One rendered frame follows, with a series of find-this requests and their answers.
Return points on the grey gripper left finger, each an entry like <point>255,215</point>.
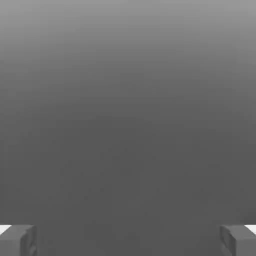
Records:
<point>14,242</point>

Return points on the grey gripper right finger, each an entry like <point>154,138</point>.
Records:
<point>240,242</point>

